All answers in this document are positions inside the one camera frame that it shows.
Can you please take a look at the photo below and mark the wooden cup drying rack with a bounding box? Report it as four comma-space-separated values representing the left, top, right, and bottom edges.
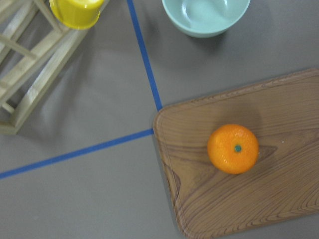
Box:
0, 0, 110, 135

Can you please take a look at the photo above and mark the light green bowl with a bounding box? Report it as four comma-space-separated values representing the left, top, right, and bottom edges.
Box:
162, 0, 251, 38

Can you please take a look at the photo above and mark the yellow plastic cup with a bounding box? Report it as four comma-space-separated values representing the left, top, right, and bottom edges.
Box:
49, 0, 105, 30

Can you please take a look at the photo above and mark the orange fruit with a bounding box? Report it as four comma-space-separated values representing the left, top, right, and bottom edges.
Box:
207, 124, 259, 174

